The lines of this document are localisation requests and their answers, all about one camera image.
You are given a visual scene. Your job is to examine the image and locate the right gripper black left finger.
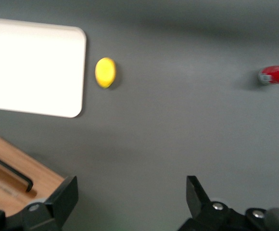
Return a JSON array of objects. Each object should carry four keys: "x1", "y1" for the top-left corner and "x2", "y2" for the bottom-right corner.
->
[{"x1": 21, "y1": 175, "x2": 79, "y2": 231}]

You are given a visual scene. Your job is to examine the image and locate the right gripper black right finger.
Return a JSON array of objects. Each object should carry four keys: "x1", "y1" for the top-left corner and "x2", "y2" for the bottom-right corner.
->
[{"x1": 178, "y1": 175, "x2": 246, "y2": 231}]

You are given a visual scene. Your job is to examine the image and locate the oak wooden drawer cabinet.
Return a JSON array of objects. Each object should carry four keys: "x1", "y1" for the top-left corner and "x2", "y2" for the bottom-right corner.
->
[{"x1": 0, "y1": 132, "x2": 67, "y2": 217}]

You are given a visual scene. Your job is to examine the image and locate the beige rectangular plastic tray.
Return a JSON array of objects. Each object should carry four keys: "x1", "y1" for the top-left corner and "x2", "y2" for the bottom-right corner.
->
[{"x1": 0, "y1": 16, "x2": 87, "y2": 118}]

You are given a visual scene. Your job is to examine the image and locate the yellow lemon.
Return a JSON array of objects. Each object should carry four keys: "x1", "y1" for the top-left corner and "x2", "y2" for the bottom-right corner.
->
[{"x1": 94, "y1": 57, "x2": 117, "y2": 89}]

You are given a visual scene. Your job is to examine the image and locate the black metal drawer handle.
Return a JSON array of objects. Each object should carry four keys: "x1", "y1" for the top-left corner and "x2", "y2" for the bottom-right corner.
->
[{"x1": 0, "y1": 151, "x2": 34, "y2": 193}]

